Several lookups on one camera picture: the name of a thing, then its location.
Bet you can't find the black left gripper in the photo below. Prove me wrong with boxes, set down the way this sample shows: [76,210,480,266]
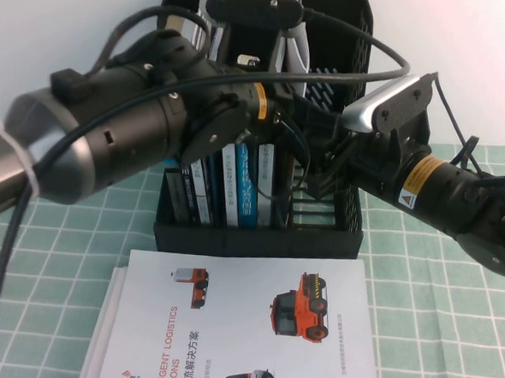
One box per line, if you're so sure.
[264,80,347,140]

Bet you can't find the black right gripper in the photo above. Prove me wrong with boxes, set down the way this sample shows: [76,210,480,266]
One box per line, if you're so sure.
[305,126,413,209]

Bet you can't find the blue book white lettering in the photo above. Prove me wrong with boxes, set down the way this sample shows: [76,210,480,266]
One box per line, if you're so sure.
[230,141,263,230]

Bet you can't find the white book grey lettering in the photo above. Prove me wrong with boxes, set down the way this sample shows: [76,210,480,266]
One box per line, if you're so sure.
[217,144,246,228]

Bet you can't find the black mesh book holder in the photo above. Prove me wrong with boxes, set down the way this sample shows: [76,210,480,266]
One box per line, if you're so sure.
[145,0,380,265]

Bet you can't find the white book black stripe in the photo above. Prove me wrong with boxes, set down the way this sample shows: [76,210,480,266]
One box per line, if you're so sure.
[187,157,217,226]

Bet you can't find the black book white lettering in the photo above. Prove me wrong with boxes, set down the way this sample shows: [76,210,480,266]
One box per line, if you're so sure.
[175,162,205,226]

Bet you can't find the black book grey spine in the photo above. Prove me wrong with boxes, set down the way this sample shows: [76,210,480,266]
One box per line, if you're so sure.
[160,166,194,227]

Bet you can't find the white upright brochure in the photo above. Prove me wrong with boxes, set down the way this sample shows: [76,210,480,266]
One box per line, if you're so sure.
[190,17,226,62]
[282,19,312,74]

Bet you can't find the white brochure orange trucks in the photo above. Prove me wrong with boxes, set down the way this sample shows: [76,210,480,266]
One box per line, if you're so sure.
[94,243,389,378]

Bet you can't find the green checked tablecloth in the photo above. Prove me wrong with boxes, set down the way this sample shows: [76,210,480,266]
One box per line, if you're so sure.
[0,113,505,378]

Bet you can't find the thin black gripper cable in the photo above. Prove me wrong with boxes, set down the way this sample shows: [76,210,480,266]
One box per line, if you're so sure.
[273,113,316,193]

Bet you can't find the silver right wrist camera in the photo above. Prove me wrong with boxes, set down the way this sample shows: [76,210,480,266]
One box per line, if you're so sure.
[340,68,436,138]

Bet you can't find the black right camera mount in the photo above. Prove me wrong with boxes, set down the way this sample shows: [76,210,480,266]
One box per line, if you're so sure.
[367,103,434,167]

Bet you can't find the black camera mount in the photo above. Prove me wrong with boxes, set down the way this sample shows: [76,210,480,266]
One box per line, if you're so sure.
[218,22,289,79]
[367,103,434,167]

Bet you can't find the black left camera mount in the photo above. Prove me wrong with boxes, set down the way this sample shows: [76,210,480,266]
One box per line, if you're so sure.
[218,22,289,79]

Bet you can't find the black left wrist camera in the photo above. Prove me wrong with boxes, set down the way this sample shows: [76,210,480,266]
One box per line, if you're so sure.
[199,0,307,32]

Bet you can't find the thin black camera cable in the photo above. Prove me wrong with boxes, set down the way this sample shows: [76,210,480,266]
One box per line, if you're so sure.
[425,71,486,169]

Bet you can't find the black cable tie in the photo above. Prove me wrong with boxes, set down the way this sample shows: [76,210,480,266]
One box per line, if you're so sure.
[449,133,482,170]

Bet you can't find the looped black arm cable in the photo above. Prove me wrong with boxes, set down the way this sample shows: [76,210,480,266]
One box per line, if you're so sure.
[92,0,216,83]

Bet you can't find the white cable tie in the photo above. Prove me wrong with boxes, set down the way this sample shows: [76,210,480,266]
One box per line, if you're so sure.
[0,81,48,197]

